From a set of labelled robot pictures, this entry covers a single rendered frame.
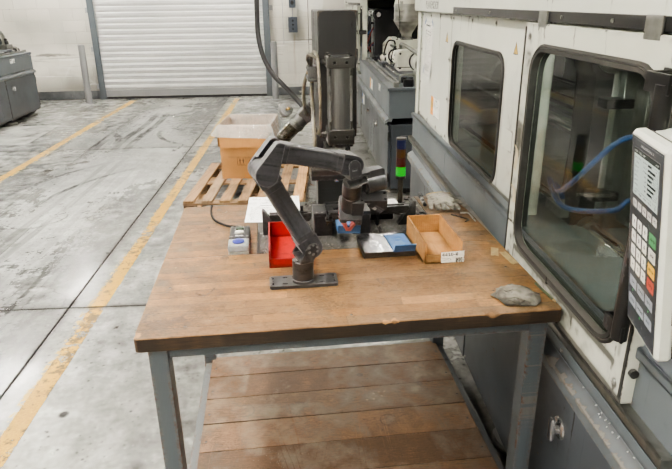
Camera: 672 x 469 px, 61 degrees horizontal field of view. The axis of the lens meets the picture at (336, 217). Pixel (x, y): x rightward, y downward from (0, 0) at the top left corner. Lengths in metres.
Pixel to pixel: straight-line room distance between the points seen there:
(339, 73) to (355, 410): 1.25
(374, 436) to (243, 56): 9.54
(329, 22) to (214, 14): 9.24
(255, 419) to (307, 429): 0.20
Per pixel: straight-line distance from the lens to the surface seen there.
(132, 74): 11.58
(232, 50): 11.18
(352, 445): 2.17
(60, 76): 12.07
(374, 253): 1.86
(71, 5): 11.85
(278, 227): 2.02
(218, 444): 2.22
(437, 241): 2.00
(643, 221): 1.15
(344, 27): 1.99
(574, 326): 1.66
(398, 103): 5.07
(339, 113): 1.93
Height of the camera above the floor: 1.68
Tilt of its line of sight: 21 degrees down
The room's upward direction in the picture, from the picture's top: 1 degrees counter-clockwise
